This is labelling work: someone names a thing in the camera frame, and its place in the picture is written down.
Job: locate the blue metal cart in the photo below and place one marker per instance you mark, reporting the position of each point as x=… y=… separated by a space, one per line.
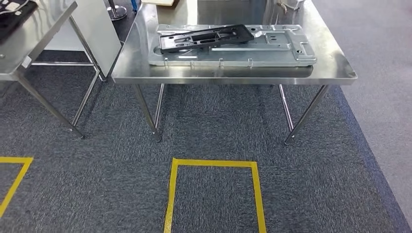
x=134 y=4

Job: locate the yellow floor tape square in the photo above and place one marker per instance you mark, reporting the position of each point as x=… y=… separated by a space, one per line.
x=212 y=162

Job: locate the stainless steel workbench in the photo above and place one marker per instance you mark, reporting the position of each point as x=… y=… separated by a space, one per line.
x=135 y=64

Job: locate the stamped grey metal plate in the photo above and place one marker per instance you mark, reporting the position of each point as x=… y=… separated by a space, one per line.
x=273 y=48

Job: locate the black plastic part with cutouts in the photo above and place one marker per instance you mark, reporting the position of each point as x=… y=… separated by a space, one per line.
x=16 y=22

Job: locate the stainless steel side table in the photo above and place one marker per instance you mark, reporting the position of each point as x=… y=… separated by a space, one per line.
x=38 y=38

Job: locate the chrome barrier stanchion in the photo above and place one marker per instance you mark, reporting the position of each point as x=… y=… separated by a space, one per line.
x=116 y=13

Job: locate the white cabinet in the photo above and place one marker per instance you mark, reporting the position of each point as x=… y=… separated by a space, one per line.
x=96 y=25

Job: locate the long black plastic car part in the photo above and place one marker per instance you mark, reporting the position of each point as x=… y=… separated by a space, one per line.
x=238 y=33

